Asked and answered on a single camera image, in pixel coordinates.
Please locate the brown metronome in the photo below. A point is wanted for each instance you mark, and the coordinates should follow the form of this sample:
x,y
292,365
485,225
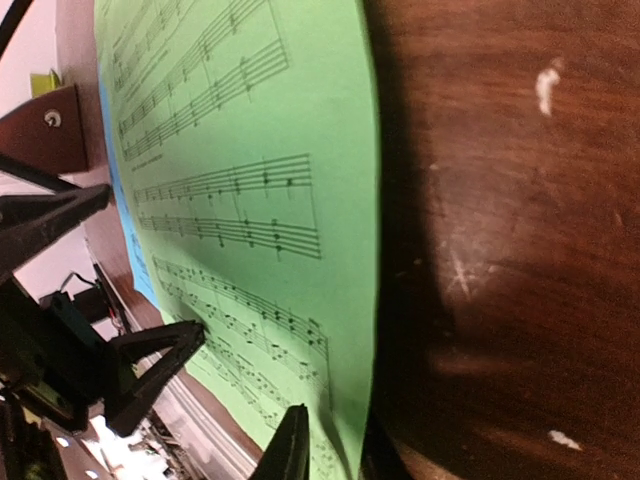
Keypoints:
x,y
46,133

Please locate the green sheet music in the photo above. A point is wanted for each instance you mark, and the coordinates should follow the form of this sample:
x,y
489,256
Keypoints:
x,y
246,139

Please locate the green saucer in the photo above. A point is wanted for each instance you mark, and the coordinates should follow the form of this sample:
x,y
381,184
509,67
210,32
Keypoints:
x,y
44,83

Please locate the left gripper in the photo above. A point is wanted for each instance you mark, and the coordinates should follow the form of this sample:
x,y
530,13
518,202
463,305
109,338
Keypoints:
x,y
54,362

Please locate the black music stand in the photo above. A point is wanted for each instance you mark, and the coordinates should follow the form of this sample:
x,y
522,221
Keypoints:
x,y
35,176

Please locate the blue sheet music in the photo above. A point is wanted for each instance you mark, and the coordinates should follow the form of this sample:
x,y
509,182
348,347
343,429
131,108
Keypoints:
x,y
141,279

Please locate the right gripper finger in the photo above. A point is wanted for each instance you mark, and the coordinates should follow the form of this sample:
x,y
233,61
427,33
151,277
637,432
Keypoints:
x,y
287,456

